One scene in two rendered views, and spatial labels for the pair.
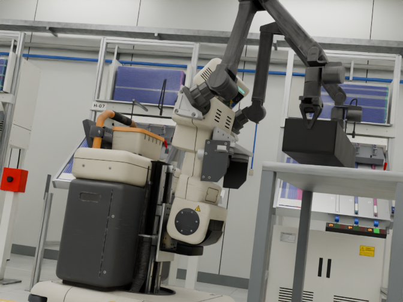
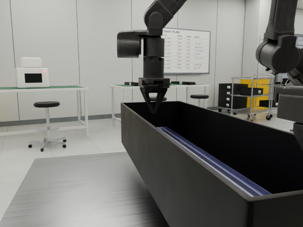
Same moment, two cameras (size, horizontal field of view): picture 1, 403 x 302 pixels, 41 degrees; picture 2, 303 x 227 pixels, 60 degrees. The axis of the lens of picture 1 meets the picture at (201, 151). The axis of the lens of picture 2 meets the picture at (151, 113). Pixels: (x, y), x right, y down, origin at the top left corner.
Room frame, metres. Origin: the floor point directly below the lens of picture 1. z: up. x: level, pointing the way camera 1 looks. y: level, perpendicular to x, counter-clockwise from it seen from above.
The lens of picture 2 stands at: (2.31, -0.79, 1.04)
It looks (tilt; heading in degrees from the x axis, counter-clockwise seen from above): 9 degrees down; 143
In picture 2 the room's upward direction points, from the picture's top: straight up
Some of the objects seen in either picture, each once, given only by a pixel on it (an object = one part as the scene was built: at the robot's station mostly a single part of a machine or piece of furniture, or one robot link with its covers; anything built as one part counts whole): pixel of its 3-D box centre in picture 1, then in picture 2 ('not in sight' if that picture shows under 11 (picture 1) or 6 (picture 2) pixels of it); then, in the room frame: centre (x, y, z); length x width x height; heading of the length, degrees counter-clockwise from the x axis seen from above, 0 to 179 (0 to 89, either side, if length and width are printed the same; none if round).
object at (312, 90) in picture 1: (312, 94); (153, 70); (1.74, -0.34, 1.04); 0.10 x 0.07 x 0.07; 157
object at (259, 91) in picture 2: not in sight; (251, 91); (-0.85, 4.32, 0.63); 0.40 x 0.30 x 0.14; 93
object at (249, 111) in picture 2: not in sight; (252, 97); (-0.85, 4.36, 0.50); 0.90 x 0.54 x 1.00; 93
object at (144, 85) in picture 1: (150, 87); not in sight; (3.97, 0.44, 1.52); 0.51 x 0.13 x 0.27; 78
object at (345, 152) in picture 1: (322, 150); (191, 149); (1.99, -0.45, 0.90); 0.57 x 0.17 x 0.11; 157
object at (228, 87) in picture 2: not in sight; (232, 98); (-1.74, 4.92, 0.38); 0.64 x 0.44 x 0.75; 171
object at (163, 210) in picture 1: (192, 233); not in sight; (2.25, -0.01, 0.53); 0.28 x 0.27 x 0.25; 157
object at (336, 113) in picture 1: (339, 114); not in sight; (2.25, -0.56, 1.11); 0.07 x 0.06 x 0.07; 78
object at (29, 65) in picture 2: not in sight; (31, 72); (-2.12, 0.24, 1.03); 0.44 x 0.37 x 0.46; 84
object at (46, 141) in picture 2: not in sight; (49, 124); (-1.41, 0.27, 0.31); 0.53 x 0.50 x 0.62; 124
